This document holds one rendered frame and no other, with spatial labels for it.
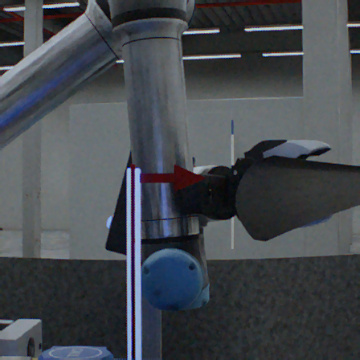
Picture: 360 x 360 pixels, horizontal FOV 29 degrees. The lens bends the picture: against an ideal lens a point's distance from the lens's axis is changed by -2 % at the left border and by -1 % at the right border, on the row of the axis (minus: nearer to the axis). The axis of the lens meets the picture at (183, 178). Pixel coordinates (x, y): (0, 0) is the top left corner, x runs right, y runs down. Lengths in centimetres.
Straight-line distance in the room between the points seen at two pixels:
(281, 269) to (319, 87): 264
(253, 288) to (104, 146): 477
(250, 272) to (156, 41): 160
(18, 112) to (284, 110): 571
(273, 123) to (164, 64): 580
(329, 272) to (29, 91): 170
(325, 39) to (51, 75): 405
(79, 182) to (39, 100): 609
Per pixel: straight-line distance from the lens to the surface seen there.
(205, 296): 101
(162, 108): 86
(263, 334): 245
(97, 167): 705
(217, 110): 676
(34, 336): 97
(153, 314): 116
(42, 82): 103
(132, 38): 89
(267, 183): 59
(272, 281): 243
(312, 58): 497
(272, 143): 83
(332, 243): 489
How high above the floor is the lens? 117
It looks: 1 degrees up
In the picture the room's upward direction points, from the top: straight up
